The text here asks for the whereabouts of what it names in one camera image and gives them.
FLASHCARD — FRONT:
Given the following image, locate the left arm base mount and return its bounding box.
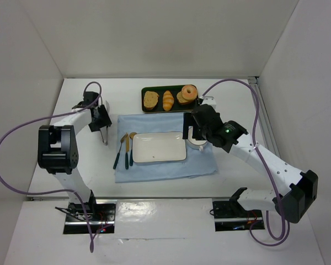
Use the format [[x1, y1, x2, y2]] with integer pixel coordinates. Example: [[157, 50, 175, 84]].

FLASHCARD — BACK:
[[55, 200, 116, 235]]

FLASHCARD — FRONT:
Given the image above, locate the white cup with dark rim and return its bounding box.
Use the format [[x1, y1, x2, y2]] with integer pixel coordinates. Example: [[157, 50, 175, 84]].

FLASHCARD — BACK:
[[186, 126, 208, 152]]

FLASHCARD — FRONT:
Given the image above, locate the gold knife teal handle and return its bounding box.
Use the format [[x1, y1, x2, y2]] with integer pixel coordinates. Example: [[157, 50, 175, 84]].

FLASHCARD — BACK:
[[125, 133, 130, 170]]

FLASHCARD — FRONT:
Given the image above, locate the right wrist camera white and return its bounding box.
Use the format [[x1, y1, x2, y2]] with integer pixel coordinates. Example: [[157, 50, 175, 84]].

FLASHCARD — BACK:
[[198, 96, 217, 109]]

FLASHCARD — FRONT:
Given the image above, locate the gold spoon teal handle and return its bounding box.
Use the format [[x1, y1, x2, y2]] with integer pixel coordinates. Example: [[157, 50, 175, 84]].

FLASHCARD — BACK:
[[129, 132, 137, 166]]

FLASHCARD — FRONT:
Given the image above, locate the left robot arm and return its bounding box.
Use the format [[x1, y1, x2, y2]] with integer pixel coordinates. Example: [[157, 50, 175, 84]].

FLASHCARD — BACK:
[[38, 92, 112, 215]]

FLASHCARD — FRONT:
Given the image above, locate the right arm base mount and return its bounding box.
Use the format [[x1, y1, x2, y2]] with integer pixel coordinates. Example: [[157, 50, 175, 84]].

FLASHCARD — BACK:
[[209, 200, 265, 232]]

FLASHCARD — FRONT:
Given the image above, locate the aluminium rail right wall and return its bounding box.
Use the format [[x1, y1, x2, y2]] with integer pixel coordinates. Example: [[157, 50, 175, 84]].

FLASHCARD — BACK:
[[248, 76, 280, 157]]

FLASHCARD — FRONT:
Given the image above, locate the dark green serving tray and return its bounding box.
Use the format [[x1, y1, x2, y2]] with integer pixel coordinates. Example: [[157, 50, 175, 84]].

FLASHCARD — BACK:
[[141, 84, 200, 113]]

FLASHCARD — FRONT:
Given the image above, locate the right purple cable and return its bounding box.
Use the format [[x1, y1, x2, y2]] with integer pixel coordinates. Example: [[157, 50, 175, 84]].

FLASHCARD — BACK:
[[201, 78, 290, 247]]

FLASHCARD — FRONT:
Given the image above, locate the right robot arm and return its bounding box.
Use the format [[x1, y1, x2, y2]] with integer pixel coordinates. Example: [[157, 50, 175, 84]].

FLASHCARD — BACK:
[[183, 104, 318, 224]]

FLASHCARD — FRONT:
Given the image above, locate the striped croissant bread roll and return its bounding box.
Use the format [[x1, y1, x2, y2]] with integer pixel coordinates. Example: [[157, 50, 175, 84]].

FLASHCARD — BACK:
[[162, 91, 174, 111]]

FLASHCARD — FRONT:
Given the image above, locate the bread slice under donut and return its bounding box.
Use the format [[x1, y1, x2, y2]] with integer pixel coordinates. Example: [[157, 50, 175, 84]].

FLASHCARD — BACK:
[[177, 92, 194, 105]]

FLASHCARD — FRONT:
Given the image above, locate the bread slice on tray left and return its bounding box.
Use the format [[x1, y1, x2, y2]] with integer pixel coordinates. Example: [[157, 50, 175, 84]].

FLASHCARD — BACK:
[[143, 91, 159, 110]]

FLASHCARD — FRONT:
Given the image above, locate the white rectangular plate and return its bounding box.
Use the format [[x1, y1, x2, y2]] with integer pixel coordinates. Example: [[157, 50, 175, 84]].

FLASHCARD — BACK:
[[132, 131, 187, 163]]

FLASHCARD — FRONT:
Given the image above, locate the orange sugared donut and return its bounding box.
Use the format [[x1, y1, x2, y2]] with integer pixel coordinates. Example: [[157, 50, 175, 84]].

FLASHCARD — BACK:
[[181, 85, 197, 101]]

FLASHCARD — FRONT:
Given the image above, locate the gold fork teal handle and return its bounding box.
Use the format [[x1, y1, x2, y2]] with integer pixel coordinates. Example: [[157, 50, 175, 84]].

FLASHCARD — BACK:
[[113, 133, 128, 169]]

